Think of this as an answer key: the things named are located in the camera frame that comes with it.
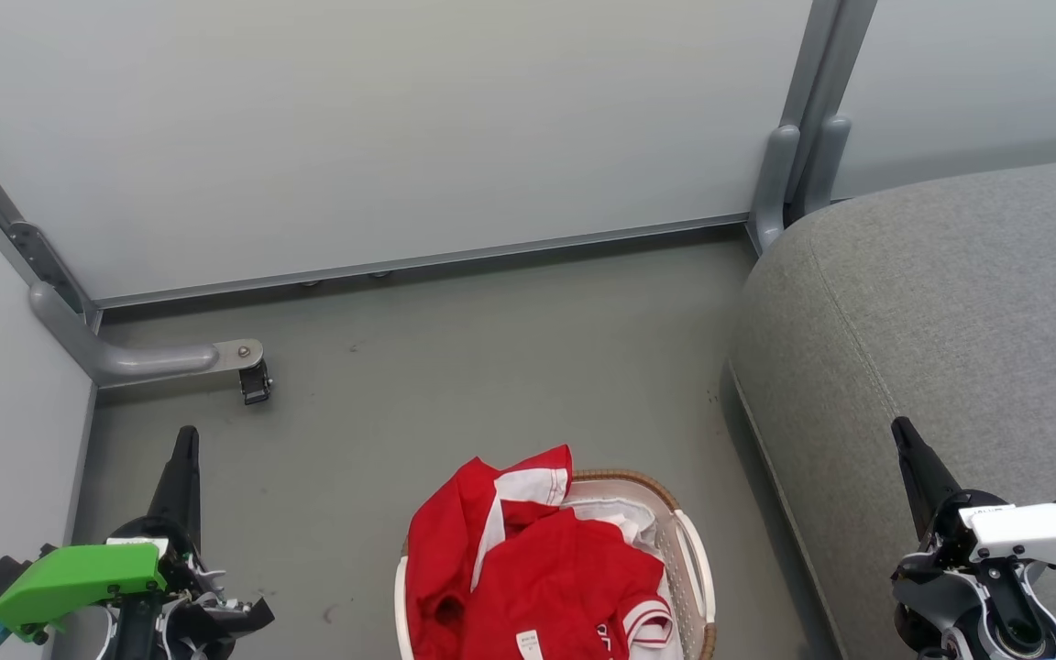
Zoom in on white laundry basket brown rim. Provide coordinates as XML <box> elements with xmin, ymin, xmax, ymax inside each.
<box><xmin>394</xmin><ymin>468</ymin><xmax>718</xmax><ymax>660</ymax></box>

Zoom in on black caster wheel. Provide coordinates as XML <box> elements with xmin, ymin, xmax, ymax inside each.
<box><xmin>239</xmin><ymin>359</ymin><xmax>273</xmax><ymax>406</ymax></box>

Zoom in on red shorts with white stripes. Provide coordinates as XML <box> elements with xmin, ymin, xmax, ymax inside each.
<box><xmin>406</xmin><ymin>445</ymin><xmax>575</xmax><ymax>660</ymax></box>

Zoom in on grey partition foot with plate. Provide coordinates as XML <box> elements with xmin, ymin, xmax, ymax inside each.
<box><xmin>29</xmin><ymin>281</ymin><xmax>266</xmax><ymax>387</ymax></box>

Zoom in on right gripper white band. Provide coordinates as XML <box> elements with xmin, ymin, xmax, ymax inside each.
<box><xmin>891</xmin><ymin>417</ymin><xmax>1056</xmax><ymax>589</ymax></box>

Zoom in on red jersey with lettering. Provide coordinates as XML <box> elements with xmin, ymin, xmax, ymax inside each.
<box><xmin>459</xmin><ymin>507</ymin><xmax>677</xmax><ymax>660</ymax></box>

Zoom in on grey partition post with feet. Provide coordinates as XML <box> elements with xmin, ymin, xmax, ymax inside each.
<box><xmin>747</xmin><ymin>0</ymin><xmax>879</xmax><ymax>255</ymax></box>

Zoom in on white basket liner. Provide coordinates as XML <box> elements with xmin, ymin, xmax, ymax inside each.
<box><xmin>561</xmin><ymin>497</ymin><xmax>687</xmax><ymax>660</ymax></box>

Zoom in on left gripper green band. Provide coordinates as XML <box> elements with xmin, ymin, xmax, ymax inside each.
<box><xmin>0</xmin><ymin>425</ymin><xmax>275</xmax><ymax>660</ymax></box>

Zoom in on grey fabric sofa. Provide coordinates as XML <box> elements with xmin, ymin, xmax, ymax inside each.
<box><xmin>720</xmin><ymin>154</ymin><xmax>1056</xmax><ymax>660</ymax></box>

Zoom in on dark grey slanted partition post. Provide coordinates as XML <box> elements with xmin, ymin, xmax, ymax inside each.
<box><xmin>0</xmin><ymin>103</ymin><xmax>103</xmax><ymax>331</ymax></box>

